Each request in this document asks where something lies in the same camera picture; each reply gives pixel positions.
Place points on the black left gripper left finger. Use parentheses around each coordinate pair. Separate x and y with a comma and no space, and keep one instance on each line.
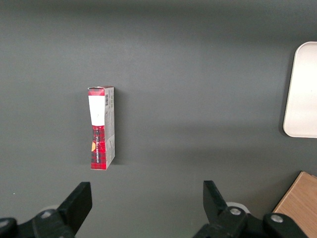
(74,205)

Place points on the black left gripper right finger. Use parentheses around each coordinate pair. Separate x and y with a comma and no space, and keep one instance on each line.
(223,213)

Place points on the white plastic tray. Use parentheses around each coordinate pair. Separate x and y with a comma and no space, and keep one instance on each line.
(301,90)

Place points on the light wooden board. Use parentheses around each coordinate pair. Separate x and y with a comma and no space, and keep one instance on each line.
(299,203)

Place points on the red plaid cardboard box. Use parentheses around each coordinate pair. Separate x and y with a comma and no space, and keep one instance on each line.
(102,127)

